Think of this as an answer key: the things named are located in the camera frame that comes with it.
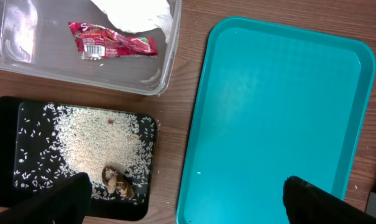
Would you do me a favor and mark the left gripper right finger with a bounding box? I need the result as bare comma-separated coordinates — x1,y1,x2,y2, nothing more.
283,176,376,224

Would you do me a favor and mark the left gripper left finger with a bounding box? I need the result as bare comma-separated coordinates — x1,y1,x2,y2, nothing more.
0,172,92,224

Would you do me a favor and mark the brown food scrap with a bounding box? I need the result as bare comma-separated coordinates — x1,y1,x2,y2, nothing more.
102,166,135,199

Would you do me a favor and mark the red snack wrapper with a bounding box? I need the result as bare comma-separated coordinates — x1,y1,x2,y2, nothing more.
68,22,158,60

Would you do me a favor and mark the white napkin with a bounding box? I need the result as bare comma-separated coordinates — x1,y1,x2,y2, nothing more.
91,0,173,43

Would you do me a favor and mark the black tray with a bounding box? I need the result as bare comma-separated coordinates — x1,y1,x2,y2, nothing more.
0,96,154,221

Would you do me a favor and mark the teal serving tray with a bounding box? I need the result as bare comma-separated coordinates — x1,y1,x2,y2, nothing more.
175,16,376,224

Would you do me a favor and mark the clear plastic bin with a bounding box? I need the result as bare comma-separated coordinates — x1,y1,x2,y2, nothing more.
0,0,182,95

